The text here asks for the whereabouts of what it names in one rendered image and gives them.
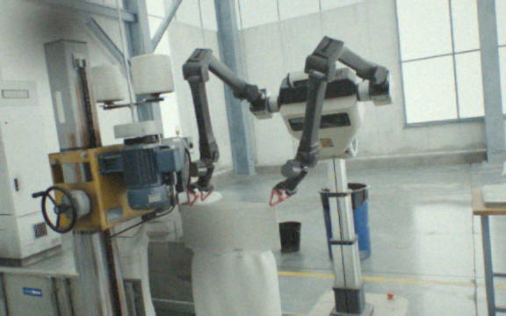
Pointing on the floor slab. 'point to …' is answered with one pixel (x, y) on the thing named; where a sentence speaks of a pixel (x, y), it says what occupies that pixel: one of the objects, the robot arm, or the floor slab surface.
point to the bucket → (290, 236)
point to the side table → (491, 254)
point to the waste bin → (360, 212)
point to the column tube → (56, 69)
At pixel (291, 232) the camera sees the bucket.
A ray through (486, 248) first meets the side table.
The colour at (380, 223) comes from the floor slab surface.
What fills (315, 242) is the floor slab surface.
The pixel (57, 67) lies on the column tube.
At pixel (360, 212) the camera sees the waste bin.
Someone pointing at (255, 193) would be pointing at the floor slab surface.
